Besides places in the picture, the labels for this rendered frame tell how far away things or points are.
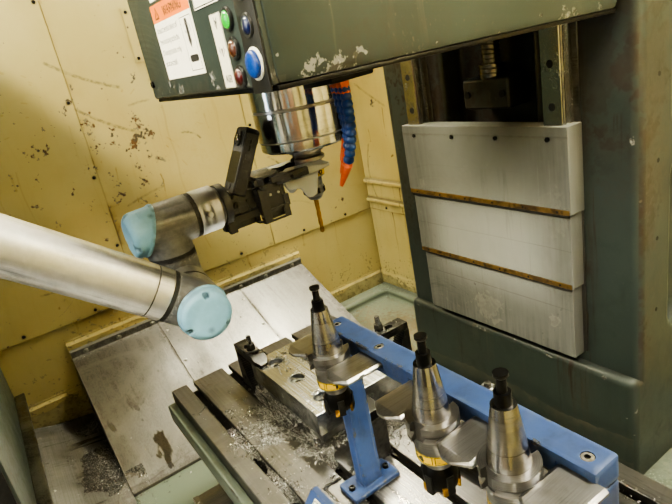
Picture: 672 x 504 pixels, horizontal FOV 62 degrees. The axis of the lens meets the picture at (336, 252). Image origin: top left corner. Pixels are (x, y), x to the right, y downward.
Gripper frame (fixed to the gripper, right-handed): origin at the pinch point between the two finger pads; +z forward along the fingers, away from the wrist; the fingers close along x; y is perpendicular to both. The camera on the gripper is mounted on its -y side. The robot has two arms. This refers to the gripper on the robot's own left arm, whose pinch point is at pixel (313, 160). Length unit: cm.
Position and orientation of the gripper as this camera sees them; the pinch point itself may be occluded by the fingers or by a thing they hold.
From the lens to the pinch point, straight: 103.5
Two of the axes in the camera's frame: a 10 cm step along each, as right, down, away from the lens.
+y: 2.0, 9.1, 3.5
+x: 5.5, 1.9, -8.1
